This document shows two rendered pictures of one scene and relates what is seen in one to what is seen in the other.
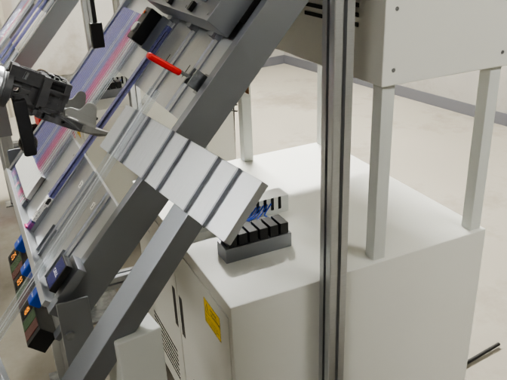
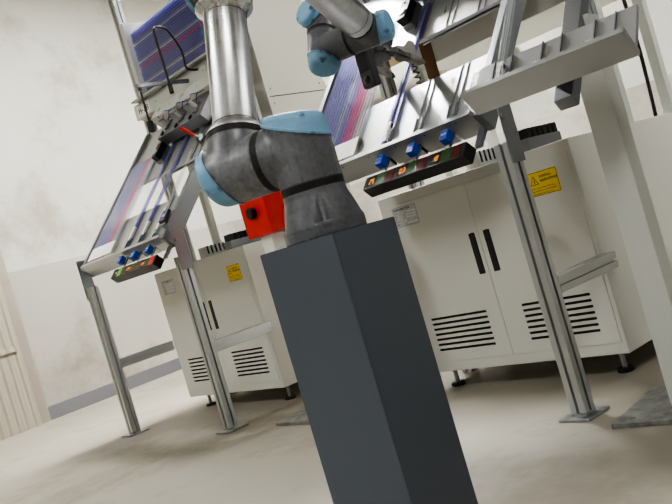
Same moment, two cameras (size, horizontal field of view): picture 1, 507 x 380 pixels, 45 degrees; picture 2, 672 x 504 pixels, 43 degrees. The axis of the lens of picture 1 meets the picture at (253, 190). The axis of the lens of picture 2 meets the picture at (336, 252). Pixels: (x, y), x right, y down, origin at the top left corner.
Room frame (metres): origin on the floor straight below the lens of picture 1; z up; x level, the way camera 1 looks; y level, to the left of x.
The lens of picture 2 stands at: (-0.87, 1.27, 0.54)
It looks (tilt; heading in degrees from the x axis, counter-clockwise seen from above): 1 degrees down; 343
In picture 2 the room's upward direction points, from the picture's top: 16 degrees counter-clockwise
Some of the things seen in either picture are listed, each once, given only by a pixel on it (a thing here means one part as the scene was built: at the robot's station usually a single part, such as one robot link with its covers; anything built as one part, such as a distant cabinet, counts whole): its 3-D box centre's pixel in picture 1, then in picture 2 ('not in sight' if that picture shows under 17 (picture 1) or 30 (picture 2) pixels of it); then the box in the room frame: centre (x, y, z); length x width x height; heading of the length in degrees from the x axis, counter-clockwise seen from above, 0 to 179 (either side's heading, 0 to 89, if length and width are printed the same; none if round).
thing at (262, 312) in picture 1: (291, 301); (555, 253); (1.41, -0.09, 0.31); 0.70 x 0.65 x 0.62; 25
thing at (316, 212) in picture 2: not in sight; (319, 209); (0.59, 0.83, 0.60); 0.15 x 0.15 x 0.10
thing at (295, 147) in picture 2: not in sight; (297, 147); (0.59, 0.84, 0.72); 0.13 x 0.12 x 0.14; 46
